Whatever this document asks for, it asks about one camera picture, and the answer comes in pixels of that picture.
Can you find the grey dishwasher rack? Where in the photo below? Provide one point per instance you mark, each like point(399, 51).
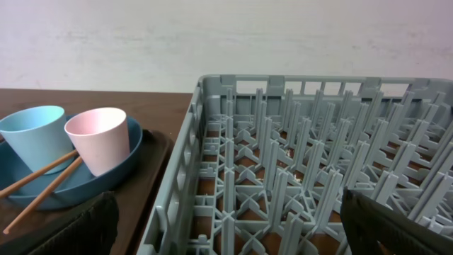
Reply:
point(261, 162)

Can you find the light blue cup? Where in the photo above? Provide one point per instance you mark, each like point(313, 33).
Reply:
point(37, 135)

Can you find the right wooden chopstick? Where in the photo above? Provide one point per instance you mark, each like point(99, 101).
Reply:
point(42, 196)

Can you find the pink cup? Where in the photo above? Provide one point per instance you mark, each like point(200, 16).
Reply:
point(101, 138)

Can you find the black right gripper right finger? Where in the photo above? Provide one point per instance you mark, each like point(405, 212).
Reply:
point(369, 226)

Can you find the left wooden chopstick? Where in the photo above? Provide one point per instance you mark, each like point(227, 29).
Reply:
point(15, 186)

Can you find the dark blue plate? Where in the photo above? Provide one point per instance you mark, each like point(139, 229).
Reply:
point(77, 188)

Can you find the wooden chopstick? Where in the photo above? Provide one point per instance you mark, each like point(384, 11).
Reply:
point(42, 196)
point(15, 186)

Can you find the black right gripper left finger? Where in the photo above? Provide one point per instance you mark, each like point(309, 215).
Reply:
point(90, 228)

